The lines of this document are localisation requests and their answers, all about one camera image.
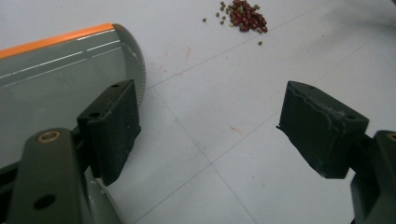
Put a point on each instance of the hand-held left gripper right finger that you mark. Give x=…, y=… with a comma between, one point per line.
x=317, y=133

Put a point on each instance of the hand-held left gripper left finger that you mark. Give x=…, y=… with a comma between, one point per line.
x=112, y=133

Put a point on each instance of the grey dustpan with orange edge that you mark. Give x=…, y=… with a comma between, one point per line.
x=62, y=77

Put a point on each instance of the pile of red beans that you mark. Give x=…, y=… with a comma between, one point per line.
x=249, y=17

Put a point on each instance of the scattered green mung beans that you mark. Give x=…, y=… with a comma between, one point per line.
x=204, y=20

